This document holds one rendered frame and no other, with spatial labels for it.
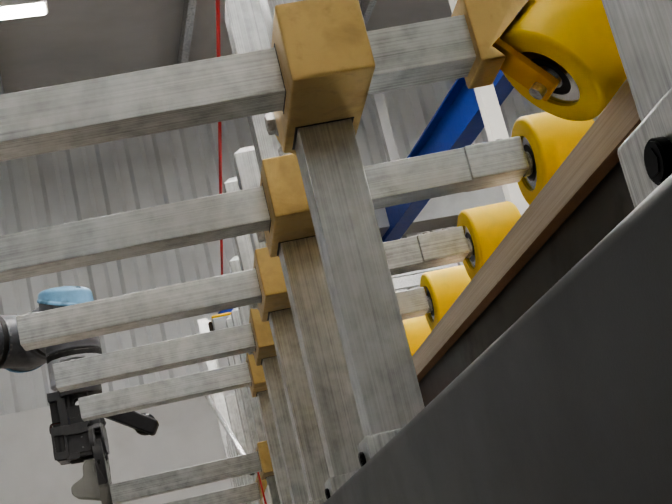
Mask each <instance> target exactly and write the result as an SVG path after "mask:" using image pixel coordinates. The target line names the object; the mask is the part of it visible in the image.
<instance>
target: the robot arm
mask: <svg viewBox="0 0 672 504"><path fill-rule="evenodd" d="M90 301H94V299H93V294H92V291H91V290H90V289H88V288H86V287H82V286H62V287H55V288H50V289H46V290H43V291H41V292H40V293H39V294H38V299H37V303H38V304H39V307H38V308H36V309H34V310H32V311H31V312H29V313H27V314H30V313H35V312H40V311H45V310H50V309H55V308H60V307H65V306H70V305H75V304H80V303H85V302H90ZM16 316H20V315H0V369H6V370H8V371H10V372H14V373H24V372H30V371H33V370H36V369H38V368H39V367H41V366H42V365H43V364H45V363H47V367H48V374H49V381H50V388H51V390H53V391H56V392H53V393H47V400H48V403H49V405H50V412H51V419H52V424H51V425H50V427H49V431H50V434H51V438H52V445H53V454H54V459H55V461H56V460H57V461H58V462H59V463H60V464H61V465H66V464H77V463H82V462H84V460H86V461H85V462H84V464H83V477H82V478H81V479H80V480H79V481H77V482H76V483H74V484H73V485H72V487H71V492H72V494H73V496H75V497H76V498H78V499H81V500H96V501H101V502H102V504H113V503H112V498H111V492H110V486H109V485H111V484H112V482H111V473H110V465H109V458H108V454H110V451H109V443H108V437H107V431H106V427H105V425H106V421H105V419H104V418H106V419H109V420H112V421H114V422H117V423H120V424H122V425H125V426H128V427H130V428H133V429H134V430H135V431H136V432H137V433H138V434H140V435H143V436H146V435H151V436H153V435H155V434H156V432H157V429H158V427H159V422H158V420H157V419H155V418H154V416H153V415H151V414H149V413H138V412H136V411H132V412H127V413H123V414H118V415H113V416H109V417H104V418H100V419H95V420H90V421H86V422H84V421H83V420H82V418H81V413H80V408H79V405H75V403H76V402H77V401H78V398H81V397H86V396H91V395H95V394H100V393H102V386H101V384H97V385H93V386H88V387H83V388H79V389H74V390H69V391H64V392H59V391H58V389H57V388H56V384H55V378H54V372H53V367H52V365H53V364H56V363H61V362H66V361H71V360H76V359H80V358H85V357H90V356H95V355H100V354H102V348H101V342H100V336H96V337H92V338H87V339H82V340H77V341H72V342H67V343H62V344H58V345H53V346H48V347H43V348H38V349H33V350H28V351H25V350H24V348H23V347H22V346H21V345H20V339H19V333H18V327H17V321H16ZM52 426H53V427H52Z"/></svg>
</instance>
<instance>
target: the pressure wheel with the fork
mask: <svg viewBox="0 0 672 504"><path fill-rule="evenodd" d="M500 39H502V40H503V41H504V42H506V43H507V44H509V45H510V46H511V47H513V48H514V49H516V50H517V51H519V52H520V53H521V54H523V55H524V56H526V57H527V58H528V59H530V60H531V61H533V62H534V63H535V64H537V65H538V66H540V67H541V68H543V69H544V70H545V71H547V72H550V73H551V74H552V75H553V76H554V77H555V78H557V79H558V80H559V84H558V86H557V87H556V89H555V90H554V92H553V93H552V95H551V96H550V98H549V99H548V101H543V100H542V99H541V100H538V99H535V98H533V97H532V96H531V95H530V93H529V90H528V89H527V88H525V87H524V86H522V85H521V84H520V83H518V82H517V81H515V80H514V79H513V78H511V77H510V76H508V75H507V74H506V73H504V72H503V71H502V72H503V74H504V75H505V77H506V78H507V79H508V81H509V82H510V83H511V85H512V86H513V87H514V88H515V89H516V90H517V91H518V92H519V93H520V94H521V95H522V96H523V97H525V98H526V99H527V100H528V101H530V102H531V103H532V104H534V105H535V106H537V107H538V108H540V109H542V110H544V111H545V112H547V113H549V114H552V115H554V116H556V117H559V118H562V119H566V120H571V121H587V120H591V119H593V118H595V117H597V116H598V115H599V114H601V113H602V111H603V110H604V109H605V107H606V106H607V105H608V103H609V102H610V101H611V99H612V98H613V96H614V95H615V94H616V92H617V91H618V90H619V88H620V87H621V86H622V84H623V83H624V82H625V80H626V79H627V77H626V74H625V71H624V68H623V65H622V62H621V59H620V55H619V52H618V49H617V46H616V43H615V40H614V37H613V34H612V31H611V28H610V25H609V22H608V19H607V15H606V12H605V9H604V6H603V3H602V0H529V1H528V2H527V3H526V4H525V6H524V7H523V8H522V9H521V11H520V12H519V13H518V14H517V16H516V17H515V18H514V20H513V21H512V22H511V23H510V25H509V26H508V27H507V28H506V30H505V31H504V32H503V33H502V35H501V36H500Z"/></svg>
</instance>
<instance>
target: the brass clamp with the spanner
mask: <svg viewBox="0 0 672 504"><path fill-rule="evenodd" d="M257 451H258V456H259V460H260V465H261V471H260V475H261V479H262V480H265V479H266V478H267V477H269V476H273V475H274V471H273V467H272V462H271V458H270V453H269V448H268V444H267V440H266V441H262V442H258V443H257V447H256V452H257Z"/></svg>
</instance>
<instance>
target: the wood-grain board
mask: <svg viewBox="0 0 672 504"><path fill-rule="evenodd" d="M640 123H641V120H640V117H639V114H638V111H637V108H636V105H635V102H634V99H633V95H632V92H631V89H630V86H629V83H628V80H627V81H626V82H625V83H624V85H623V86H622V87H621V88H620V90H619V91H618V92H617V94H616V95H615V96H614V97H613V99H612V100H611V101H610V103H609V104H608V105H607V106H606V108H605V109H604V110H603V112H602V113H601V114H600V115H599V117H598V118H597V119H596V121H595V122H594V123H593V124H592V126H591V127H590V128H589V130H588V131H587V132H586V133H585V135H584V136H583V137H582V139H581V140H580V141H579V142H578V144H577V145H576V146H575V148H574V149H573V150H572V151H571V153H570V154H569V155H568V157H567V158H566V159H565V160H564V162H563V163H562V164H561V166H560V167H559V168H558V169H557V171H556V172H555V173H554V175H553V176H552V177H551V178H550V180H549V181H548V182H547V184H546V185H545V186H544V187H543V189H542V190H541V191H540V193H539V194H538V195H537V196H536V198H535V199H534V200H533V202H532V203H531V204H530V205H529V207H528V208H527V209H526V211H525V212H524V213H523V214H522V216H521V217H520V218H519V220H518V221H517V222H516V223H515V225H514V226H513V227H512V229H511V230H510V231H509V232H508V234H507V235H506V236H505V238H504V239H503V240H502V241H501V243H500V244H499V245H498V247H497V248H496V249H495V250H494V252H493V253H492V254H491V256H490V257H489V258H488V259H487V261H486V262H485V263H484V265H483V266H482V267H481V269H480V270H479V271H478V272H477V274H476V275H475V276H474V278H473V279H472V280H471V281H470V283H469V284H468V285H467V287H466V288H465V289H464V290H463V292H462V293H461V294H460V296H459V297H458V298H457V299H456V301H455V302H454V303H453V305H452V306H451V307H450V308H449V310H448V311H447V312H446V314H445V315H444V316H443V317H442V319H441V320H440V321H439V323H438V324H437V325H436V326H435V328H434V329H433V330H432V332H431V333H430V334H429V335H428V337H427V338H426V339H425V341H424V342H423V343H422V344H421V346H420V347H419V348H418V350H417V351H416V352H415V353H414V355H413V356H412V359H413V363H414V367H415V371H416V375H417V379H418V383H419V382H420V381H421V380H422V379H423V377H424V376H425V375H426V374H427V373H428V372H429V371H430V370H431V369H432V368H433V366H434V365H435V364H436V363H437V362H438V361H439V360H440V359H441V358H442V356H443V355H444V354H445V353H446V352H447V351H448V350H449V349H450V348H451V347H452V345H453V344H454V343H455V342H456V341H457V340H458V339H459V338H460V337H461V335H462V334H463V333H464V332H465V331H466V330H467V329H468V328H469V327H470V326H471V324H472V323H473V322H474V321H475V320H476V319H477V318H478V317H479V316H480V314H481V313H482V312H483V311H484V310H485V309H486V308H487V307H488V306H489V305H490V303H491V302H492V301H493V300H494V299H495V298H496V297H497V296H498V295H499V293H500V292H501V291H502V290H503V289H504V288H505V287H506V286H507V285H508V284H509V282H510V281H511V280H512V279H513V278H514V277H515V276H516V275H517V274H518V272H519V271H520V270H521V269H522V268H523V267H524V266H525V265H526V264H527V263H528V261H529V260H530V259H531V258H532V257H533V256H534V255H535V254H536V253H537V251H538V250H539V249H540V248H541V247H542V246H543V245H544V244H545V243H546V242H547V240H548V239H549V238H550V237H551V236H552V235H553V234H554V233H555V232H556V230H557V229H558V228H559V227H560V226H561V225H562V224H563V223H564V222H565V221H566V219H567V218H568V217H569V216H570V215H571V214H572V213H573V212H574V211H575V209H576V208H577V207H578V206H579V205H580V204H581V203H582V202H583V201H584V200H585V198H586V197H587V196H588V195H589V194H590V193H591V192H592V191H593V190H594V188H595V187H596V186H597V185H598V184H599V183H600V182H601V181H602V180H603V179H604V177H605V176H606V175H607V174H608V173H609V172H610V171H611V170H612V169H613V167H614V166H615V165H616V164H617V163H618V162H619V157H618V148H619V147H620V146H621V145H622V144H623V142H624V141H625V140H626V139H627V138H628V137H629V136H630V134H631V133H632V132H633V131H634V130H635V129H636V128H637V126H638V125H639V124H640Z"/></svg>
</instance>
